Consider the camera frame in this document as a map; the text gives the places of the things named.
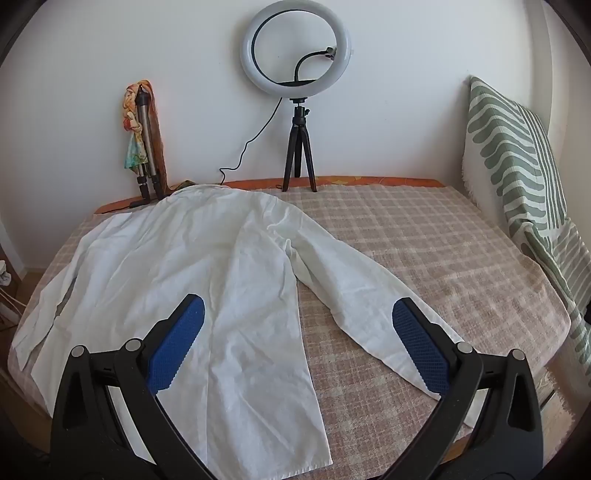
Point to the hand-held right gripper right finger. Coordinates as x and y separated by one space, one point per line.
422 350

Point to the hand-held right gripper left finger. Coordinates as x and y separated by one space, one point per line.
178 341

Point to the white long-sleeved shirt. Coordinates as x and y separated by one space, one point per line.
207 258

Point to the plaid beige blanket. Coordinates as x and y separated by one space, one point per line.
415 230

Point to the folded tripod with colourful scarf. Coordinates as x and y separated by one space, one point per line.
134 152

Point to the folded grey tripod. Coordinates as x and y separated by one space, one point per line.
147 134

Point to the green striped white pillow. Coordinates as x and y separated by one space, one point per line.
508 138

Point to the small black tripod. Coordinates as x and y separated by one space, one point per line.
299 134

